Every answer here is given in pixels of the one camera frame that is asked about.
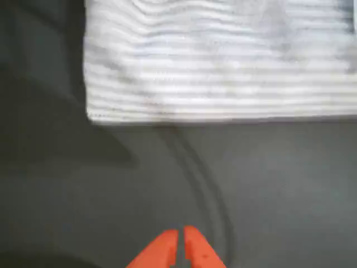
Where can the striped white cloth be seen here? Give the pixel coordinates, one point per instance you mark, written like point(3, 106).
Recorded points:
point(209, 69)

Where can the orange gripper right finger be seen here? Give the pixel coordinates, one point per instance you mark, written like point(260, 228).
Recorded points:
point(200, 251)

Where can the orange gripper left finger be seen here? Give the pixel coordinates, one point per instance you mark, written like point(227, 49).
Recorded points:
point(156, 254)

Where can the large black desk mat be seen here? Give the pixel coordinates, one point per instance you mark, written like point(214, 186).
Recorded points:
point(279, 181)

